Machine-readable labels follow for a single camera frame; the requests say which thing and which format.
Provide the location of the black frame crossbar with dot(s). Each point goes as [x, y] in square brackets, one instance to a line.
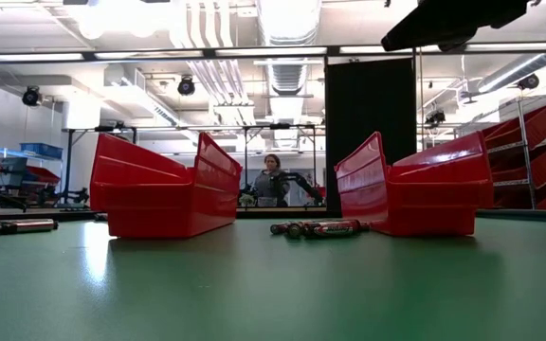
[459, 47]

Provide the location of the copper-top Duracell battery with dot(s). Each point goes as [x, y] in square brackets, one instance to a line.
[295, 230]

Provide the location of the background black frame workstation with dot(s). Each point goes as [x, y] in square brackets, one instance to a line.
[68, 161]

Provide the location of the red plastic bin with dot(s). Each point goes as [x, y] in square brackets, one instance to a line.
[434, 203]
[159, 203]

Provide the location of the ribbed silver ceiling duct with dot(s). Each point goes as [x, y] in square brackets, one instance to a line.
[288, 76]

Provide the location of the white ceiling pipe bundle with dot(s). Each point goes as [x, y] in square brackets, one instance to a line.
[216, 80]

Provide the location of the grey slanted ceiling duct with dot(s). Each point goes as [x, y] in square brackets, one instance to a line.
[515, 71]

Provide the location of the person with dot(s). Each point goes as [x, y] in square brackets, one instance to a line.
[270, 184]

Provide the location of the background equipment cart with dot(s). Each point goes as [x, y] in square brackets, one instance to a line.
[10, 166]

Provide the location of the green table mat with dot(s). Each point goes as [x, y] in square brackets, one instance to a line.
[273, 293]

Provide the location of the red storage bin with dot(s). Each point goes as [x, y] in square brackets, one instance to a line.
[43, 175]

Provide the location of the black partition panel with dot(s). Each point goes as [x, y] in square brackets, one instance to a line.
[368, 95]

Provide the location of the thin vertical metal pole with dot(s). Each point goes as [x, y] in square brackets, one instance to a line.
[420, 95]

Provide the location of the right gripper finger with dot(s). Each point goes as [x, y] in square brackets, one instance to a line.
[420, 28]

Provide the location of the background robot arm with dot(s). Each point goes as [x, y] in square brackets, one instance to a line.
[303, 182]

